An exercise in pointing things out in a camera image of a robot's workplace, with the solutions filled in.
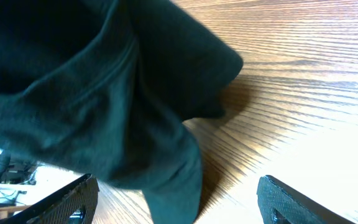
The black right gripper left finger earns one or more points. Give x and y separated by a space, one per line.
74 203

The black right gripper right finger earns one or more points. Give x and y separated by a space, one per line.
280 204

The black t-shirt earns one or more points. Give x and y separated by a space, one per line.
104 87

